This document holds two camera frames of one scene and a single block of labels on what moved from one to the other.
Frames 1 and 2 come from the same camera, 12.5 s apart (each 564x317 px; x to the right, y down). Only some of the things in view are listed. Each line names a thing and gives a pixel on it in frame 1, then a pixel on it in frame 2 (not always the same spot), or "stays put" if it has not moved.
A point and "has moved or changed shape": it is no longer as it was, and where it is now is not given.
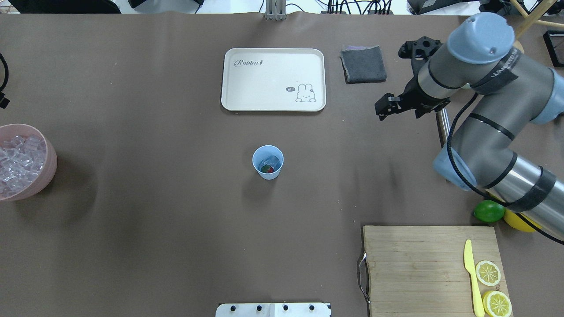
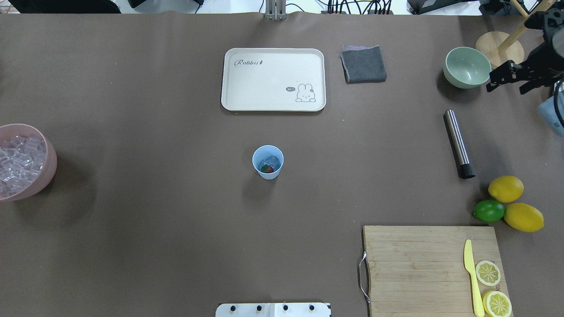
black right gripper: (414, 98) → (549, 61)
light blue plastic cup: (268, 160) stays put
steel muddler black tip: (443, 126) has moved or changed shape
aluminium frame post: (275, 10) stays put
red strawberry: (267, 169) stays put
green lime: (489, 211) stays put
